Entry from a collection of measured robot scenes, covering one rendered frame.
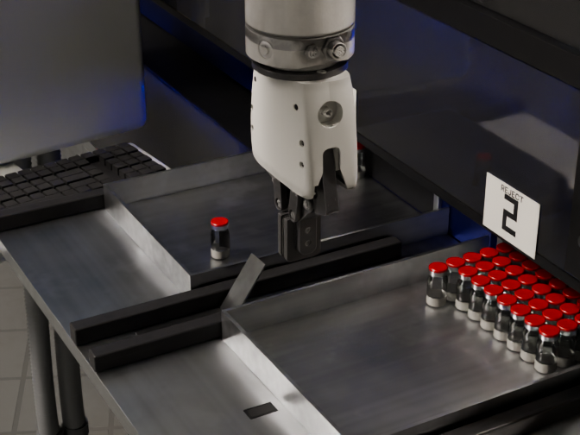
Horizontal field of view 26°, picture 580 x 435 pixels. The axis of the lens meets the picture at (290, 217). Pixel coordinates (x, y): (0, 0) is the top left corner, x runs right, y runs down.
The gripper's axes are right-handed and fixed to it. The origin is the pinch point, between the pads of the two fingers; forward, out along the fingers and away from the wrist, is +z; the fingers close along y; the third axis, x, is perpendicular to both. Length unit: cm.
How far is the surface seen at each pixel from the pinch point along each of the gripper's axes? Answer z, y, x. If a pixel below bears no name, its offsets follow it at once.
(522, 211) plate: 7.1, 5.1, -28.0
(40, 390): 79, 100, -4
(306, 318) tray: 22.1, 19.1, -11.6
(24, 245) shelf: 22, 50, 10
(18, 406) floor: 110, 141, -10
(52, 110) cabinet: 23, 90, -8
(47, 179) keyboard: 27, 76, -2
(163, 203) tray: 22, 52, -9
